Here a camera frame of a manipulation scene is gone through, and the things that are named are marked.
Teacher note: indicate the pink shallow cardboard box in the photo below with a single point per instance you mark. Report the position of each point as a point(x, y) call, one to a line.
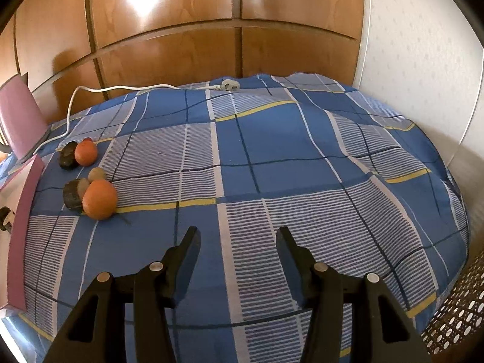
point(24, 253)

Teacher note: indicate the large orange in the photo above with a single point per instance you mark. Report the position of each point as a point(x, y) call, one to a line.
point(100, 199)

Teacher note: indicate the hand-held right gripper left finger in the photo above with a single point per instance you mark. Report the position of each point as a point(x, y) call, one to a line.
point(187, 261)

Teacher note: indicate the pink electric kettle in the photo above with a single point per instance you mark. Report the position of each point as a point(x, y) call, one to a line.
point(19, 121)

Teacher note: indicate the dark cut fruit piece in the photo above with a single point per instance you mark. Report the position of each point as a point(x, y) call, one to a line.
point(68, 155)

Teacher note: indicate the perforated wicker basket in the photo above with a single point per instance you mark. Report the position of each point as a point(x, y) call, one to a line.
point(453, 310)

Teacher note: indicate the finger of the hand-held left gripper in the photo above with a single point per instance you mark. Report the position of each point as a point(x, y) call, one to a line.
point(4, 217)

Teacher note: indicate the dark brown fruit chunk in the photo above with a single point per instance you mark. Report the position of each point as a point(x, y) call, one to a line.
point(73, 195)

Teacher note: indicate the small orange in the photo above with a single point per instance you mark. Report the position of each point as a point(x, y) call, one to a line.
point(86, 153)

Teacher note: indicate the wooden wardrobe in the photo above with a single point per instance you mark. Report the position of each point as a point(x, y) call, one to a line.
point(170, 45)

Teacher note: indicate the small beige round fruit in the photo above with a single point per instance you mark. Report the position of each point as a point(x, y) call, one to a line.
point(96, 174)

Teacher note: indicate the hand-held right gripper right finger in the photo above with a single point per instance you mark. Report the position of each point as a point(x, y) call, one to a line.
point(289, 261)

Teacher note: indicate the blue plaid blanket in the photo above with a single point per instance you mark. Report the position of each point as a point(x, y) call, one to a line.
point(283, 181)

